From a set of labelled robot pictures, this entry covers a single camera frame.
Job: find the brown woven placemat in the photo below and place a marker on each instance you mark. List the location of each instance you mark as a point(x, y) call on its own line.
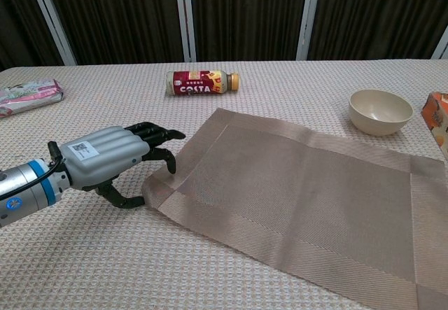
point(297, 201)

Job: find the beige woven tablecloth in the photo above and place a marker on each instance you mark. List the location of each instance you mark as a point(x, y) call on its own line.
point(105, 254)

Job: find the orange carton box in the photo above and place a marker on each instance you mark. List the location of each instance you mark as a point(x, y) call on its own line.
point(437, 121)

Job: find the pink floral tissue pack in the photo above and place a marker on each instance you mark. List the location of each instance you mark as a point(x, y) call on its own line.
point(31, 96)

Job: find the grey screen frame post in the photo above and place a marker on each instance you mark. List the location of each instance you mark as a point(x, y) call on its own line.
point(52, 19)
point(441, 47)
point(308, 16)
point(186, 26)

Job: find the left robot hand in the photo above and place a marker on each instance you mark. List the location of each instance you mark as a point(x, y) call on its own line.
point(101, 152)

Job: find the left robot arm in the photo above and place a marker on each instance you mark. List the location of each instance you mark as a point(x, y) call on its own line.
point(24, 191)

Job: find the Costa coffee bottle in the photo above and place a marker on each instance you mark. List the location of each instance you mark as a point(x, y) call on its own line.
point(199, 84)

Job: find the beige bowl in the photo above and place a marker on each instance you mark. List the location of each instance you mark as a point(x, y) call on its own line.
point(379, 117)

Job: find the dark pleated screen panel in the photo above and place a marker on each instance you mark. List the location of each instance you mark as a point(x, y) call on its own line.
point(245, 16)
point(115, 16)
point(374, 16)
point(17, 19)

